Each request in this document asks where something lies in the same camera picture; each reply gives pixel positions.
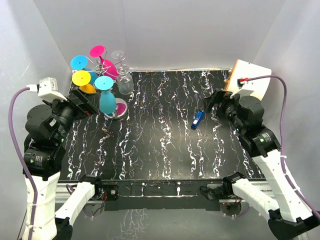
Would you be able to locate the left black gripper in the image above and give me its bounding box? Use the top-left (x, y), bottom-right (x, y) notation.
top-left (44, 86), bottom-right (100, 143)

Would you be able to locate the teal wine glass front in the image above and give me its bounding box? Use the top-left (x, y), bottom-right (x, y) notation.
top-left (94, 76), bottom-right (117, 115)

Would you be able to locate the white cylindrical container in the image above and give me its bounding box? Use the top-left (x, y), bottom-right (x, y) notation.
top-left (224, 59), bottom-right (273, 102)

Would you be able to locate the pink wine glass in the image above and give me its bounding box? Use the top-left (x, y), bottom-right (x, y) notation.
top-left (89, 45), bottom-right (119, 80)

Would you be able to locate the chrome wine glass rack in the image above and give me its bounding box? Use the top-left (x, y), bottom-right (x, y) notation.
top-left (87, 45), bottom-right (130, 119)

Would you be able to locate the clear wine glass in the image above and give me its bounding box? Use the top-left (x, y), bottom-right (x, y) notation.
top-left (111, 50), bottom-right (130, 76)

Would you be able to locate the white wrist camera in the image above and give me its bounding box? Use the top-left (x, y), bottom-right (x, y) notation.
top-left (228, 78), bottom-right (259, 98)
top-left (26, 77), bottom-right (67, 103)

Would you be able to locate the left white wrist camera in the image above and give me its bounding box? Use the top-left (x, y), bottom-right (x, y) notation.
top-left (26, 77), bottom-right (67, 103)

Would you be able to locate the yellow wine glass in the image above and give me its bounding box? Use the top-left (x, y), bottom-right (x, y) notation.
top-left (71, 70), bottom-right (96, 94)

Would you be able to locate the blue stapler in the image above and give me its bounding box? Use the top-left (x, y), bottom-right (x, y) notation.
top-left (190, 110), bottom-right (205, 129)

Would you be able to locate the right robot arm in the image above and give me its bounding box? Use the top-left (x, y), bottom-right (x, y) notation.
top-left (202, 89), bottom-right (320, 240)

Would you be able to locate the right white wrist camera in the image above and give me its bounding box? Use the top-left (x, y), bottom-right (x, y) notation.
top-left (228, 78), bottom-right (259, 98)

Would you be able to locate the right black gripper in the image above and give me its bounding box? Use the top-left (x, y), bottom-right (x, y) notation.
top-left (202, 88), bottom-right (246, 134)

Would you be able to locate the blue wine glass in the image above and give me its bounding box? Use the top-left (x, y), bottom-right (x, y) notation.
top-left (70, 55), bottom-right (98, 85)

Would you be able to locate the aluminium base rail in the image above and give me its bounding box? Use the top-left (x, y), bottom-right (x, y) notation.
top-left (53, 179), bottom-right (276, 205)

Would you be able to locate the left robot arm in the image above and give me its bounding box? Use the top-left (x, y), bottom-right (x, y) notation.
top-left (22, 87), bottom-right (104, 240)

